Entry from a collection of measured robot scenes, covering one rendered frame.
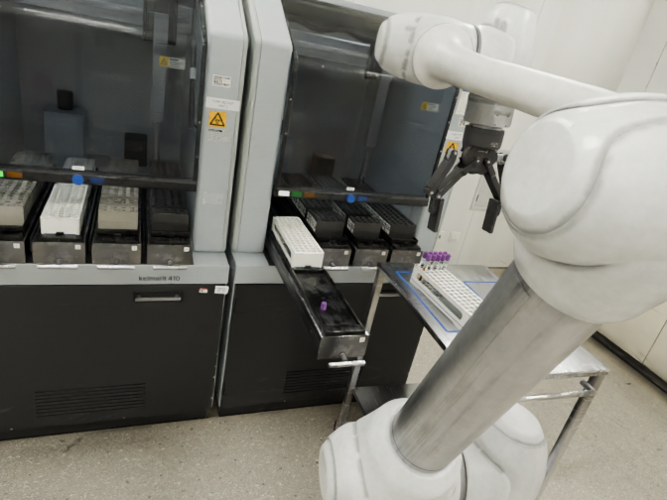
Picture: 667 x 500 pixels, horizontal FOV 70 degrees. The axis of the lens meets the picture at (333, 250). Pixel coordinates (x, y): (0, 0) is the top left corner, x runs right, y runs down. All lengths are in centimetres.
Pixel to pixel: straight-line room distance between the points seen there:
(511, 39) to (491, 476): 73
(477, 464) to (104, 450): 146
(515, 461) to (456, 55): 64
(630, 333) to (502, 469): 264
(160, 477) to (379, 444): 127
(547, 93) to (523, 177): 34
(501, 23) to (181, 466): 169
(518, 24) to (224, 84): 88
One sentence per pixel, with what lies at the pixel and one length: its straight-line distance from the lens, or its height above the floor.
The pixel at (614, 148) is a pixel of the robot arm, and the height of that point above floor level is 146.
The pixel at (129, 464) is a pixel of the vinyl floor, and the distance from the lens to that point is 198.
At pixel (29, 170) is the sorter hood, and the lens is 159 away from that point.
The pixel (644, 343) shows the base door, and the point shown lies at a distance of 342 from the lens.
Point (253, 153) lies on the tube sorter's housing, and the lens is 159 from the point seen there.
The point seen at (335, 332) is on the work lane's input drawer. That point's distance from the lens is 123.
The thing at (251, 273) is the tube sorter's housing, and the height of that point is 71.
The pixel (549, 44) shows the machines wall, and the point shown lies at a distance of 353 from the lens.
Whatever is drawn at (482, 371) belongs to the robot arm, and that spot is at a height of 120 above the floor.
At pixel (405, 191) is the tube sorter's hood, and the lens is 182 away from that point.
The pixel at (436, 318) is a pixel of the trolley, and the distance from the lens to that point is 141.
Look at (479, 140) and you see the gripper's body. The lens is 96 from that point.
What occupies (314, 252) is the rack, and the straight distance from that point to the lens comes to 150.
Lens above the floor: 149
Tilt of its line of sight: 24 degrees down
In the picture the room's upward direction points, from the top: 12 degrees clockwise
